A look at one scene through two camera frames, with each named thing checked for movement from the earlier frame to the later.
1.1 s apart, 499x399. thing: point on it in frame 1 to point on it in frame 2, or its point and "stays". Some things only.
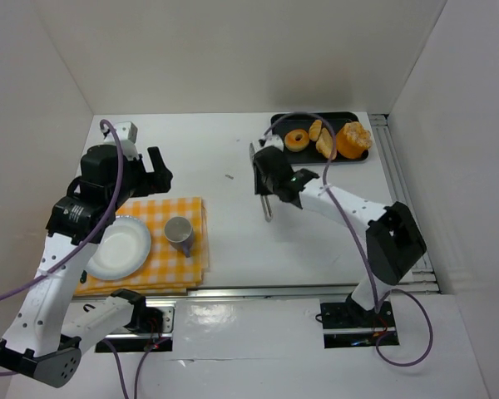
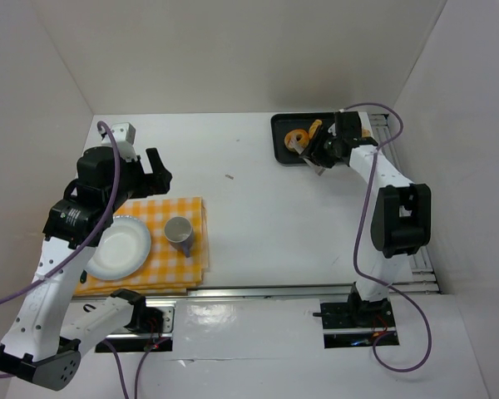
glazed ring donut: (294, 145) stays
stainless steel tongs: (265, 203) to (299, 148)
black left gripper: (150, 178) stays
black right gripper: (262, 179) to (316, 145)
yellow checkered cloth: (167, 270) stays
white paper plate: (123, 253) stays
